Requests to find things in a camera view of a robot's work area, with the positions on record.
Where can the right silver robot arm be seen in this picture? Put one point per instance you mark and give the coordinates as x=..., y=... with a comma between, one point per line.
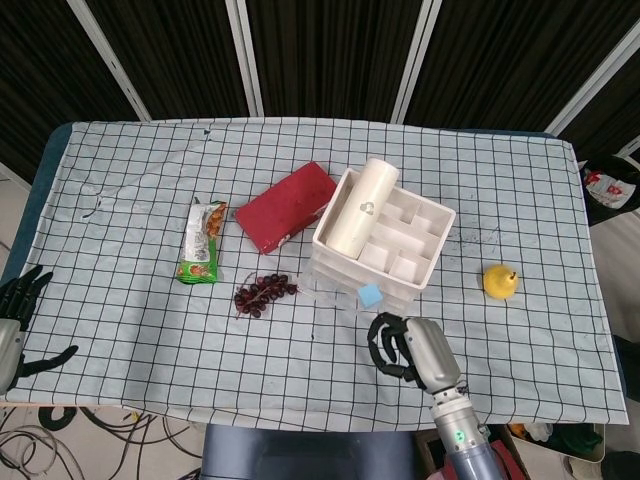
x=462, y=435

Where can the black grid checked tablecloth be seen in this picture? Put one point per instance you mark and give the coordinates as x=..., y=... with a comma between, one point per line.
x=150, y=340

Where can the white plastic drawer unit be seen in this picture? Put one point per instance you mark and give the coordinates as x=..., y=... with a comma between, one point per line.
x=425, y=220

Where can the red grape bunch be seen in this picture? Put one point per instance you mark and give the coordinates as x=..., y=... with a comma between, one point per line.
x=262, y=295

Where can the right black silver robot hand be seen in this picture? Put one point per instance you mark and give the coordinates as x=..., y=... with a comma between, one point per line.
x=430, y=350

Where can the slanted white partition post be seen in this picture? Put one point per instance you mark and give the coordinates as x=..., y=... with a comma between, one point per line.
x=595, y=85
x=107, y=57

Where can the black ribbed partition panel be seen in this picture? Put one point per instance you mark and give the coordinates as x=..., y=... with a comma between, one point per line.
x=330, y=55
x=175, y=55
x=515, y=55
x=45, y=85

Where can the white double partition post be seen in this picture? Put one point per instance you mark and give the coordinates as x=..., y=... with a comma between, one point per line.
x=245, y=57

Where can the yellow pear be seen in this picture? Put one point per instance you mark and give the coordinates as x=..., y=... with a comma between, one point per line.
x=500, y=282

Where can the blue foam cube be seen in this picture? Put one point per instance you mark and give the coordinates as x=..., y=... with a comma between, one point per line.
x=370, y=296

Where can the white plastic bin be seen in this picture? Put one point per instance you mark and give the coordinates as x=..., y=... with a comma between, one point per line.
x=582, y=442

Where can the green orange snack bag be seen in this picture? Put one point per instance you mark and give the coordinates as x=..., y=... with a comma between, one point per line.
x=202, y=245

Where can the red cardboard box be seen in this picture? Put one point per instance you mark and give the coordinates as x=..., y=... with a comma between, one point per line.
x=285, y=210

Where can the blue grey robot torso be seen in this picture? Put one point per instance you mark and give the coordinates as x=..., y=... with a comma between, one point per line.
x=310, y=452

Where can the clear plastic drawer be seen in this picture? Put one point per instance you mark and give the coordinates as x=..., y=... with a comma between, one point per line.
x=335, y=295

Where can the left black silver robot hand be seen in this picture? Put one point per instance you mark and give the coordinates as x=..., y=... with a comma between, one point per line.
x=10, y=345

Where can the black bag with red print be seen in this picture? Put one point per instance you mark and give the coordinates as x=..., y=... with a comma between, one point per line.
x=612, y=190

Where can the white cylindrical cup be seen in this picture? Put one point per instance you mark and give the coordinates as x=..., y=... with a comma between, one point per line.
x=362, y=210

